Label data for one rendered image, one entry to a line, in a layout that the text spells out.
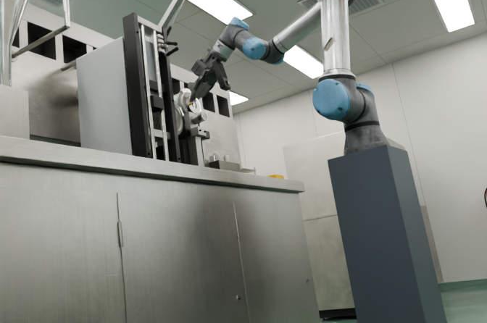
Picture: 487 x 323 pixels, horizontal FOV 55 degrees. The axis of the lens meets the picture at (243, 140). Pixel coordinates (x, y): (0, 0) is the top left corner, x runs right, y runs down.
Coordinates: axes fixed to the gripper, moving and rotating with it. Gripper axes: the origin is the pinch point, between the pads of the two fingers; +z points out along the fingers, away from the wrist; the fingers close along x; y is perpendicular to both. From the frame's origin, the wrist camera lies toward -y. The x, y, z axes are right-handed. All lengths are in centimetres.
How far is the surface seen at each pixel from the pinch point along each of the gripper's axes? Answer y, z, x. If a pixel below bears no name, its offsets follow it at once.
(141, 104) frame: -16.3, 1.6, 41.2
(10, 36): 13, 5, 70
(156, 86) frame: -8.5, -2.8, 31.4
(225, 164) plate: -19.0, 16.0, -15.9
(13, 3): 18, -3, 70
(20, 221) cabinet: -54, 15, 91
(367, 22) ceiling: 115, -101, -315
